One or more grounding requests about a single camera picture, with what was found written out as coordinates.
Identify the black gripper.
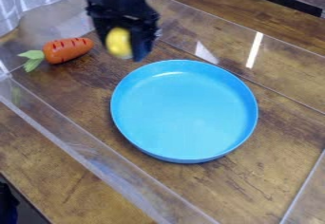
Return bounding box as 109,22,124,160
86,0,161,62

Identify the yellow toy lemon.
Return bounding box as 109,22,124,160
106,28,133,59

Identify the blue round plastic tray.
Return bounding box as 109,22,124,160
112,60,260,163

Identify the orange toy carrot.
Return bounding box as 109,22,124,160
19,37,94,72

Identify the clear acrylic enclosure wall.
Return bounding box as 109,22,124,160
0,0,325,224

